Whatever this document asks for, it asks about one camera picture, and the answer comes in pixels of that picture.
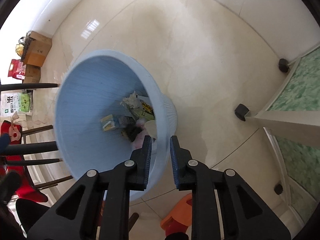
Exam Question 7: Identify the white tissue paper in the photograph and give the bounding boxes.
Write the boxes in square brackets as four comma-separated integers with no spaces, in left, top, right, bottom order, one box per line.
[120,91,143,112]

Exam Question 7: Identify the pink plastic bag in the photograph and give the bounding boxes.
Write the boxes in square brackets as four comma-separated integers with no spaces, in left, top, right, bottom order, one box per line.
[132,119,157,150]

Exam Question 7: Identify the green yellow plastic bag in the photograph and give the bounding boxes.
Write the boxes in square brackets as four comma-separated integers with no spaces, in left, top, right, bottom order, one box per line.
[139,101,155,121]

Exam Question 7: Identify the yellow green box package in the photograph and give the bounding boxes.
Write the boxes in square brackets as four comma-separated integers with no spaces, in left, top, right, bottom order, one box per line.
[100,114,117,132]

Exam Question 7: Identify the light blue trash bin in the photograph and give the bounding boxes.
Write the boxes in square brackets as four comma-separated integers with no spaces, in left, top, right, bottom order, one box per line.
[54,49,178,201]

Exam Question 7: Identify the black small object on table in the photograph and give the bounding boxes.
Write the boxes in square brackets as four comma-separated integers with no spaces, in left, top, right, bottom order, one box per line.
[123,124,144,142]

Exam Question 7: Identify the white rice bag on floor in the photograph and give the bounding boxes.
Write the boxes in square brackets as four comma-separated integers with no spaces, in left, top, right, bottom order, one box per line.
[1,90,33,117]

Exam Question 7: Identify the red stool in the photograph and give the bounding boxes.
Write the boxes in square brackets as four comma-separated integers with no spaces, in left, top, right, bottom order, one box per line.
[1,120,48,203]

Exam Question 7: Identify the red bag on floor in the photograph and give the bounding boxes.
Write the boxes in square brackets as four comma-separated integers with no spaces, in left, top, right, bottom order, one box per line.
[8,59,25,80]

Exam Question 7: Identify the cardboard box on floor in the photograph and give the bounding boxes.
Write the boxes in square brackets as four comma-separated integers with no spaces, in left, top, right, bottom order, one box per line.
[21,31,52,83]

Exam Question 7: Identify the green glass cabinet on wheels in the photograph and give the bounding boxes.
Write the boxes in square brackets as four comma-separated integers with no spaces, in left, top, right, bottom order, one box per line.
[234,46,319,228]

